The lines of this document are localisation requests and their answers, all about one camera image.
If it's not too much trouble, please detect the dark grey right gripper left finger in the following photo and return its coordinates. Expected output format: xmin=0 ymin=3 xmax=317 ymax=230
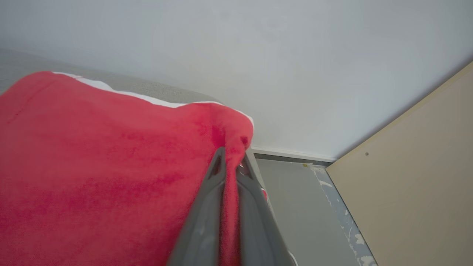
xmin=166 ymin=147 xmax=227 ymax=266

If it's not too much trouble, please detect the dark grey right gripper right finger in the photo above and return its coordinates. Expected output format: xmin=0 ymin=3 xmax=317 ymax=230
xmin=236 ymin=153 xmax=296 ymax=266

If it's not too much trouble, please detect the red basketball jersey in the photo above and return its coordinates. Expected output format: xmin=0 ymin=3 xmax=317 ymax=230
xmin=0 ymin=71 xmax=269 ymax=266

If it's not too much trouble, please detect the white baseboard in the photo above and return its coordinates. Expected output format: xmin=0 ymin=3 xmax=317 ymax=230
xmin=251 ymin=146 xmax=338 ymax=164

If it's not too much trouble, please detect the beige wooden board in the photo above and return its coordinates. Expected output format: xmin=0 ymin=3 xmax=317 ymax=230
xmin=325 ymin=61 xmax=473 ymax=266

